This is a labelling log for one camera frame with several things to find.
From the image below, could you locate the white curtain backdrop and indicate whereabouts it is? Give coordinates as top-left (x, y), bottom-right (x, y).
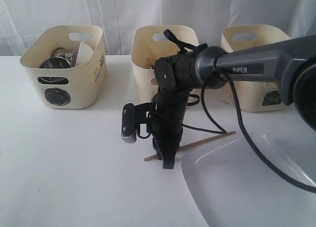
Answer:
top-left (0, 0), bottom-right (316, 56)

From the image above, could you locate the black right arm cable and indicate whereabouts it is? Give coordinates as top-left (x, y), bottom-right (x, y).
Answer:
top-left (138, 29), bottom-right (316, 193)

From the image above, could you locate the stainless steel bowl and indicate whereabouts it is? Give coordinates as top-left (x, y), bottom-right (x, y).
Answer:
top-left (38, 76), bottom-right (69, 85)

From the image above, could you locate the wooden chopstick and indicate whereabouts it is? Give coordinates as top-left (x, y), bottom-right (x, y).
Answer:
top-left (143, 131), bottom-right (236, 161)

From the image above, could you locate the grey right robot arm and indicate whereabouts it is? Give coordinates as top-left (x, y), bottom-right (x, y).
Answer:
top-left (150, 36), bottom-right (316, 169)

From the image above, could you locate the cream bin with square mark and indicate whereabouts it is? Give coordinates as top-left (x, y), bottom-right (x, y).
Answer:
top-left (221, 24), bottom-right (314, 113)

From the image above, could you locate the white ceramic bowl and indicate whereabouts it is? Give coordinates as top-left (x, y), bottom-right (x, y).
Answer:
top-left (75, 41), bottom-right (94, 67)

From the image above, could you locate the white rectangular plate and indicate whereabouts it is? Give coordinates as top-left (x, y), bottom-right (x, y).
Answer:
top-left (181, 134), bottom-right (316, 227)

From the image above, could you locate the cream bin with circle mark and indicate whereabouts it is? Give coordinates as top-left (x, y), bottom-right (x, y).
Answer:
top-left (20, 25), bottom-right (107, 109)

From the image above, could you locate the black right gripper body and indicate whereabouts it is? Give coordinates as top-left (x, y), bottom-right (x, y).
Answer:
top-left (150, 88), bottom-right (191, 160)

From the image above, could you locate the cream bin with triangle mark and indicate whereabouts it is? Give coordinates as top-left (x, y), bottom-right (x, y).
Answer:
top-left (131, 25), bottom-right (199, 104)

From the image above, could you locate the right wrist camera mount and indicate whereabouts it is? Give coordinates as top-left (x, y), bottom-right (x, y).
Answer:
top-left (121, 102), bottom-right (157, 147)

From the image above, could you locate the steel mug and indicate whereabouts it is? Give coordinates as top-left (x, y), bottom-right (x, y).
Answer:
top-left (39, 57), bottom-right (71, 69)
top-left (51, 47), bottom-right (78, 67)

